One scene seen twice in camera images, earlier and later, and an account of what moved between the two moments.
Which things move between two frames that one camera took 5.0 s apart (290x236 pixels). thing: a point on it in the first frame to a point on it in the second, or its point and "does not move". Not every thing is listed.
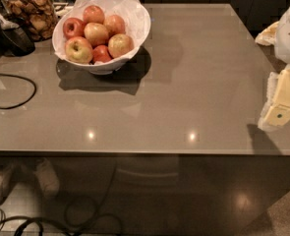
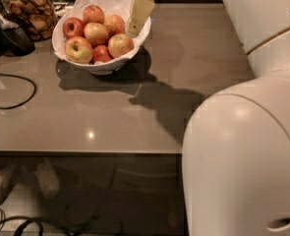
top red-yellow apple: (93, 14) does not move
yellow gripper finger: (283, 97) to (141, 7)
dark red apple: (73, 28) does not move
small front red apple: (101, 54) does not move
